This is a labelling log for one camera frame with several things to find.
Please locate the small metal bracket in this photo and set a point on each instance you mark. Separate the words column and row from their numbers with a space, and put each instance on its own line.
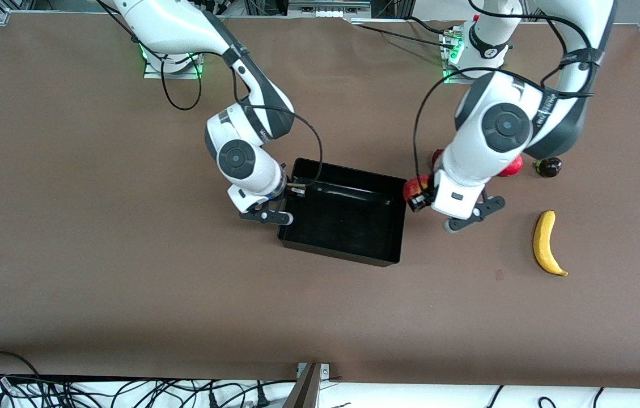
column 322, row 371

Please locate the yellow banana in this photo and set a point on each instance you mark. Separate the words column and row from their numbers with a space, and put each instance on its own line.
column 543, row 243

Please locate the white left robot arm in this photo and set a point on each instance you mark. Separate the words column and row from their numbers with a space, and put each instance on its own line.
column 507, row 127

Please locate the red yellow apple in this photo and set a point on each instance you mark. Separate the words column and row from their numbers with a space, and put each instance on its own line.
column 413, row 186

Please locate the red pomegranate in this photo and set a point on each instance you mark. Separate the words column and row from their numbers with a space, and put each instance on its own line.
column 513, row 167

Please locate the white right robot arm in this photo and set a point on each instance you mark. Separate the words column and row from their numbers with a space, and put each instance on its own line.
column 237, row 158

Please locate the dark purple mangosteen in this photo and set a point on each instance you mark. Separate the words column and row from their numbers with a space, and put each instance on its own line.
column 550, row 167

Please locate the silver power strip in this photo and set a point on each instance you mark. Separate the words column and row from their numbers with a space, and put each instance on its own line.
column 328, row 8

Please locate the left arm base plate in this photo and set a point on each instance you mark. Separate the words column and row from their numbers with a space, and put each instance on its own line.
column 449, row 51

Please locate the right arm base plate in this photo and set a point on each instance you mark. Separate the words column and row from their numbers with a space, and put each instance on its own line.
column 183, row 69

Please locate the black plastic box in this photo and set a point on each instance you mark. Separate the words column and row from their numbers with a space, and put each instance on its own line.
column 342, row 221

